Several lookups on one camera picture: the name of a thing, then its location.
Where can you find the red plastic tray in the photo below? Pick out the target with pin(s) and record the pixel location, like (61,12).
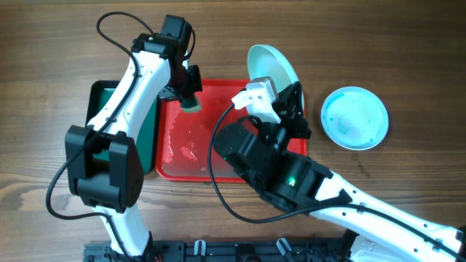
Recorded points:
(183,139)

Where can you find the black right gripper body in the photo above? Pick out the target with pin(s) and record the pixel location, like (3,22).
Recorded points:
(291,126)

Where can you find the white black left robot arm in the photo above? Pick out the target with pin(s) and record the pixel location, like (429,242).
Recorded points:
(102,161)

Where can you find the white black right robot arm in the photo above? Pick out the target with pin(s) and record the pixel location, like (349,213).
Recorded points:
(296,184)

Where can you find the white plate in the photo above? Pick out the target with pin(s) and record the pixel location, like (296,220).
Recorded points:
(266,60)
(354,118)

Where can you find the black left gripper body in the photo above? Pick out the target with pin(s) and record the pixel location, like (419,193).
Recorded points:
(185,83)

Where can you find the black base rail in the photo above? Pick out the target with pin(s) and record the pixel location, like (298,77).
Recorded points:
(309,250)

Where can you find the black water tray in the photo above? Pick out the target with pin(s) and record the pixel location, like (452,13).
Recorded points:
(100,93)

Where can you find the green yellow sponge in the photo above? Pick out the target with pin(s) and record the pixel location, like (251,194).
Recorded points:
(191,105)

